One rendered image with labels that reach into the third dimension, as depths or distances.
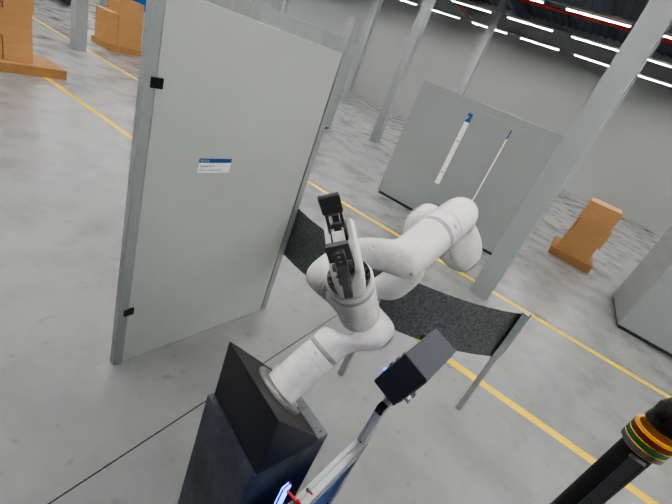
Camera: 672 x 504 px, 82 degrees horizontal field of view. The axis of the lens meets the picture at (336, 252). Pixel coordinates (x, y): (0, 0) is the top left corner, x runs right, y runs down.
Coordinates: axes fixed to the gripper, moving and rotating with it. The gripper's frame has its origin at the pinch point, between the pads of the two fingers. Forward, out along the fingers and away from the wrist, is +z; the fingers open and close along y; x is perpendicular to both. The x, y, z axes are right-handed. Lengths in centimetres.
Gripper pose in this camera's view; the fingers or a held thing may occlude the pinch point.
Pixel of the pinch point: (333, 223)
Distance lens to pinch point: 52.9
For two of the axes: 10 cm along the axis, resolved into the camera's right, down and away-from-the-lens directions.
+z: -1.7, -5.3, -8.3
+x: -9.8, 2.0, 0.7
